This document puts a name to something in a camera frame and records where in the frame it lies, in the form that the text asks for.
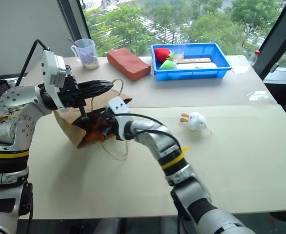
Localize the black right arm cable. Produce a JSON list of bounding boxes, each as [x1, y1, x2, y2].
[[106, 112, 184, 153]]

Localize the red strawberry plush toy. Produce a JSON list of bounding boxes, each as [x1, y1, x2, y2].
[[153, 47, 174, 63]]

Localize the plastic bottle with red cap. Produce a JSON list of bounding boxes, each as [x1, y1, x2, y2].
[[248, 50, 262, 68]]

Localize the metal spoon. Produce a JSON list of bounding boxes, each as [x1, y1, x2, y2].
[[68, 38, 97, 59]]

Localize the red brick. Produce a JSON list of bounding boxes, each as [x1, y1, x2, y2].
[[106, 47, 152, 82]]

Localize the green plush toy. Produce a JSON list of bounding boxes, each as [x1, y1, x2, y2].
[[159, 59, 178, 71]]

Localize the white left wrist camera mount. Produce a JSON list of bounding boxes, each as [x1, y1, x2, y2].
[[41, 49, 68, 111]]

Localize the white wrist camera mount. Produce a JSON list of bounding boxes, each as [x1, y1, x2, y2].
[[106, 96, 131, 116], [41, 49, 68, 111]]

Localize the white rabbit plush toy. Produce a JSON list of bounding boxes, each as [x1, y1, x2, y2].
[[180, 111, 214, 133]]

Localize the white cylinder roll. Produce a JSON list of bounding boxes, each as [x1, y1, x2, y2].
[[175, 62, 218, 71]]

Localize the clear plastic measuring cup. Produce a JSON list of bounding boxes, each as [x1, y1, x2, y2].
[[70, 39, 100, 71]]

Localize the brown paper bag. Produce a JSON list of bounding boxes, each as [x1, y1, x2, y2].
[[53, 78, 133, 161]]

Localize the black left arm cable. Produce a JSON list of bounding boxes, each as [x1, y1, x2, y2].
[[15, 39, 51, 87]]

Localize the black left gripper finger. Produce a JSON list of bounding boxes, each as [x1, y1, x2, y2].
[[78, 85, 114, 101], [77, 79, 114, 90]]

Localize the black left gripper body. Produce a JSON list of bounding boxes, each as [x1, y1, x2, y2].
[[57, 65, 88, 122]]

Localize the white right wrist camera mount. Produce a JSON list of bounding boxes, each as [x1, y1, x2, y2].
[[106, 96, 131, 116]]

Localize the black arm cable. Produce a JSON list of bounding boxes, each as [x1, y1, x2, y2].
[[15, 39, 51, 87], [106, 112, 184, 153]]

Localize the yellow cable tie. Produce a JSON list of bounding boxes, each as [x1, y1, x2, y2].
[[160, 146, 192, 171]]

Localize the orange plush toy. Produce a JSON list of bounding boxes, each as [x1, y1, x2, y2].
[[83, 120, 107, 142]]

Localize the blue plastic bin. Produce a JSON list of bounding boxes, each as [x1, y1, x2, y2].
[[150, 42, 232, 82]]

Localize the clear glass cup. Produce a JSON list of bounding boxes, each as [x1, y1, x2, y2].
[[173, 32, 190, 60]]

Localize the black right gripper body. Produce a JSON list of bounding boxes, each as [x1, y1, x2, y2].
[[97, 110, 121, 141]]

